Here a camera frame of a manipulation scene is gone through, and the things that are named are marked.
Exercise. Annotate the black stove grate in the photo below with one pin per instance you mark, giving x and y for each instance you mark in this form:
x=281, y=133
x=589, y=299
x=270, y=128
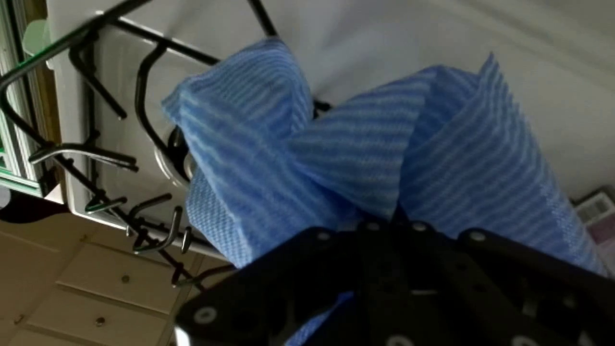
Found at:
x=139, y=97

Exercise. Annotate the blue striped towel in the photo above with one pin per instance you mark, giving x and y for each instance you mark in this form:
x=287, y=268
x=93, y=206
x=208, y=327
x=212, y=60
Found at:
x=448, y=147

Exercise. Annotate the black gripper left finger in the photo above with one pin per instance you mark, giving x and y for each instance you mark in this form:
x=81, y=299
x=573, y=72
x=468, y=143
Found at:
x=275, y=301

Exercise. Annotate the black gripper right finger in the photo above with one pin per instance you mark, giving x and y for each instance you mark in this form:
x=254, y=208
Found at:
x=500, y=295

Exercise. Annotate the white gas stove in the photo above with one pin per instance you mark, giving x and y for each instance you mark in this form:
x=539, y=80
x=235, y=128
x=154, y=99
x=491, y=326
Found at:
x=416, y=39

